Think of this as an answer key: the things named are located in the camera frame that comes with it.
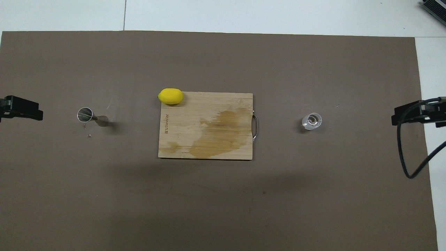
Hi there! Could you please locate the clear glass cup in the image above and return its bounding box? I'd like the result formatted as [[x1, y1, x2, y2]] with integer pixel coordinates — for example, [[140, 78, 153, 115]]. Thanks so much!
[[301, 112, 323, 131]]

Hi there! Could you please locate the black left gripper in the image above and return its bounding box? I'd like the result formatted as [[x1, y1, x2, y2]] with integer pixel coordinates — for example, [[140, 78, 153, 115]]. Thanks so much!
[[0, 95, 43, 122]]

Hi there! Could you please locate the wooden cutting board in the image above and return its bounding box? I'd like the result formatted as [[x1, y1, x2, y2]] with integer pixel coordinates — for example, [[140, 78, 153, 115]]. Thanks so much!
[[158, 92, 259, 161]]

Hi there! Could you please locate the brown table mat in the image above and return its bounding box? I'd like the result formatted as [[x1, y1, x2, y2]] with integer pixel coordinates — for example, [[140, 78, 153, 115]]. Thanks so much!
[[0, 30, 439, 251]]

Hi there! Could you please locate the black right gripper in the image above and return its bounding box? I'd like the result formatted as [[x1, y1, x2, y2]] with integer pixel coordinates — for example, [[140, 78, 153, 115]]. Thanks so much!
[[391, 97, 446, 126]]

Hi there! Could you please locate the steel double jigger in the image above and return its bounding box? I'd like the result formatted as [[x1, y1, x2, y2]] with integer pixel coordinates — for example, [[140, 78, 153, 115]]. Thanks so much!
[[77, 107, 109, 128]]

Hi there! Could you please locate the yellow lemon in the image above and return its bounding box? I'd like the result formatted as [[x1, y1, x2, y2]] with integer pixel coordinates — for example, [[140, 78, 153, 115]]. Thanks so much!
[[158, 88, 184, 105]]

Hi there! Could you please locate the grey ridged device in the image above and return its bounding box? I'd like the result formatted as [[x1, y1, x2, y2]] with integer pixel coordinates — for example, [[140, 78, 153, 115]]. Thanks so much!
[[420, 0, 446, 18]]

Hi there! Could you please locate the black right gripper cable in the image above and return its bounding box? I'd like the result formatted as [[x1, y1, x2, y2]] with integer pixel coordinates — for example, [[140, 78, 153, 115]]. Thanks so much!
[[397, 98, 446, 179]]

